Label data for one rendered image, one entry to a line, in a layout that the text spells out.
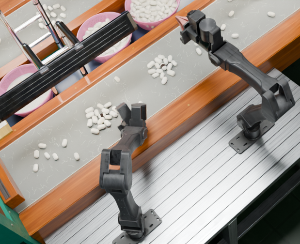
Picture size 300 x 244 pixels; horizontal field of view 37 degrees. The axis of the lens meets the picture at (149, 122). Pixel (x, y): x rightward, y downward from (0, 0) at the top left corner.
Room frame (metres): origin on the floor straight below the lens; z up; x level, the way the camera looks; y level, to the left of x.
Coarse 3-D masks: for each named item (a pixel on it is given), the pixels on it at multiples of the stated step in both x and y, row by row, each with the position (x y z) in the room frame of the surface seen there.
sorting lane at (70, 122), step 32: (224, 0) 1.42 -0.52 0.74; (256, 0) 1.35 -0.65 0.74; (288, 0) 1.29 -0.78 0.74; (224, 32) 1.24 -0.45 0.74; (256, 32) 1.18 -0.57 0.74; (128, 64) 1.26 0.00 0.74; (192, 64) 1.14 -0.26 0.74; (96, 96) 1.16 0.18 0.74; (128, 96) 1.10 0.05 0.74; (160, 96) 1.04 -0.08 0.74; (32, 128) 1.12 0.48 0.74; (64, 128) 1.06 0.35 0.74; (96, 128) 1.01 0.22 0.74; (32, 160) 0.97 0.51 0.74; (64, 160) 0.91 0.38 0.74; (32, 192) 0.83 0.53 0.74
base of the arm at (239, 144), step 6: (264, 120) 0.80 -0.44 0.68; (258, 126) 0.75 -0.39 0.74; (264, 126) 0.77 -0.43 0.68; (270, 126) 0.76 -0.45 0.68; (240, 132) 0.79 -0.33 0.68; (252, 132) 0.74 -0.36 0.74; (258, 132) 0.74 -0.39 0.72; (264, 132) 0.75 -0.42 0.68; (234, 138) 0.77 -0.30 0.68; (240, 138) 0.76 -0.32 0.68; (246, 138) 0.75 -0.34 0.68; (252, 138) 0.74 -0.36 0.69; (258, 138) 0.74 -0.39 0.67; (234, 144) 0.75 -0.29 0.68; (240, 144) 0.74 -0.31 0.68; (240, 150) 0.71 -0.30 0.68
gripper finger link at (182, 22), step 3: (177, 18) 1.11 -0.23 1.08; (180, 18) 1.10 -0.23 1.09; (177, 21) 1.12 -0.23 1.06; (180, 21) 1.08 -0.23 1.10; (183, 21) 1.07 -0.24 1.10; (186, 21) 1.06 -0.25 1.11; (180, 24) 1.10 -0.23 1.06; (183, 24) 1.06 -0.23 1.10; (186, 24) 1.05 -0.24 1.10; (189, 24) 1.05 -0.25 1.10; (183, 27) 1.06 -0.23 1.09; (186, 27) 1.05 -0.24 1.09
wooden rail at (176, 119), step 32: (288, 32) 1.11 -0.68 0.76; (256, 64) 1.01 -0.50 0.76; (288, 64) 1.06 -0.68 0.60; (192, 96) 0.97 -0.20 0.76; (224, 96) 0.94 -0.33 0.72; (160, 128) 0.88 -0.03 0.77; (96, 160) 0.85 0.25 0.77; (64, 192) 0.77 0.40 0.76; (96, 192) 0.74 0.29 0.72; (32, 224) 0.69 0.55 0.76
